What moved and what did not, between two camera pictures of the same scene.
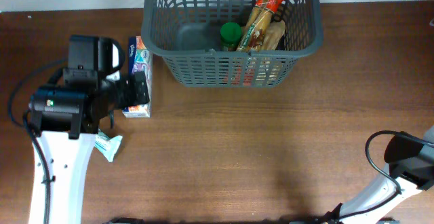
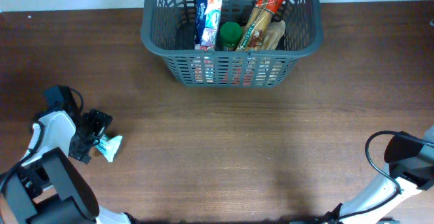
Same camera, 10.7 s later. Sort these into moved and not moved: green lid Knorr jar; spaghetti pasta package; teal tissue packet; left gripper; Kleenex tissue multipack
Moved: left gripper; Kleenex tissue multipack
Not moved: teal tissue packet; spaghetti pasta package; green lid Knorr jar
